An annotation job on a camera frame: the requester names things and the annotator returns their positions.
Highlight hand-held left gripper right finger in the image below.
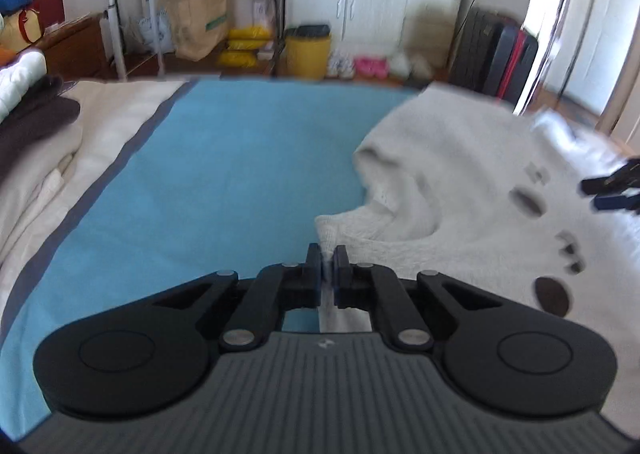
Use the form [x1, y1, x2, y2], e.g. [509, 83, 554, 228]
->
[332, 245, 506, 353]

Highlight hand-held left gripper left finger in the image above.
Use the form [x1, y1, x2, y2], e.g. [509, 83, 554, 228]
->
[150, 243, 325, 353]

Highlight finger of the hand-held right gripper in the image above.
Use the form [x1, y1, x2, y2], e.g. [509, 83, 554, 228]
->
[592, 195, 640, 217]
[581, 158, 640, 195]

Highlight light grey fleece sweatshirt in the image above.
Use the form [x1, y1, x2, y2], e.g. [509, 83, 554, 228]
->
[315, 84, 640, 440]

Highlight black suitcase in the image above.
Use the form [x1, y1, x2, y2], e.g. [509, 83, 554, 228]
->
[450, 8, 540, 115]

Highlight pink slippers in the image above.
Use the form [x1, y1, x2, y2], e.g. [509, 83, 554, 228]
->
[354, 56, 388, 79]

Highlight white sneakers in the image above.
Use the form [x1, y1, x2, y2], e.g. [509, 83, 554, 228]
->
[327, 51, 356, 78]

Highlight yellow trash bin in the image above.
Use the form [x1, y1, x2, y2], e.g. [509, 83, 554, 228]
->
[285, 24, 332, 80]

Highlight yellow plastic bag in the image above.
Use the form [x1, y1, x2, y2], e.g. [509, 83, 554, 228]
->
[217, 26, 276, 67]

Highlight pink white shopping bag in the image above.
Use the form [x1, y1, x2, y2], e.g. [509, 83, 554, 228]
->
[252, 0, 276, 29]

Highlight brown paper bag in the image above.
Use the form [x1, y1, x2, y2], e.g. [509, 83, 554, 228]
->
[167, 0, 231, 62]

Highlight white blue plastic bag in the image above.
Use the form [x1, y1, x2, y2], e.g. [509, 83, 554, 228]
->
[137, 8, 173, 52]

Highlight cream waffle folded garment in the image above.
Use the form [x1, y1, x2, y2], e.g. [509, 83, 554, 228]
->
[0, 126, 86, 259]

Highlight dark brown folded garment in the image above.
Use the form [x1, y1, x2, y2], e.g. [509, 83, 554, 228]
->
[0, 76, 81, 179]

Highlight wheeled side table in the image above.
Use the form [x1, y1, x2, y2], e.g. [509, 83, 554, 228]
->
[92, 0, 201, 82]

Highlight wooden nightstand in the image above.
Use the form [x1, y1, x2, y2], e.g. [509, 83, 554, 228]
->
[30, 14, 108, 82]

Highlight white folded sweatshirt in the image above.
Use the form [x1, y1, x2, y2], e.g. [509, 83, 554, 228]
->
[0, 54, 48, 125]

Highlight dark red gift bag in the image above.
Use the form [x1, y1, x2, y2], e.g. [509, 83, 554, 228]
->
[32, 0, 66, 32]

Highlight cream gift bag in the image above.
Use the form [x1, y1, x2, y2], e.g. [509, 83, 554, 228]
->
[0, 8, 46, 54]

